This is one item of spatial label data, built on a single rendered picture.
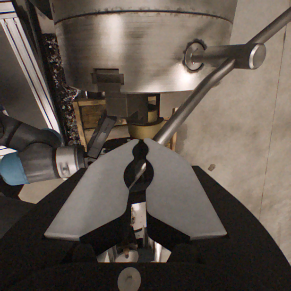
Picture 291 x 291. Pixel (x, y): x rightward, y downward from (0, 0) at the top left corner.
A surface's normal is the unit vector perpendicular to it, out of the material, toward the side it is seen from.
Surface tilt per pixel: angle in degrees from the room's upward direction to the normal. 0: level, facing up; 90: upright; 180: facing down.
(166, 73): 4
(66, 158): 41
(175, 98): 5
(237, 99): 0
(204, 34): 13
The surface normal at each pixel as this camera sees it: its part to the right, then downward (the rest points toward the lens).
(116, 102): -0.33, 0.44
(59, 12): -0.71, 0.33
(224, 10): 0.69, 0.33
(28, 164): 0.22, -0.18
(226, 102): 0.28, 0.44
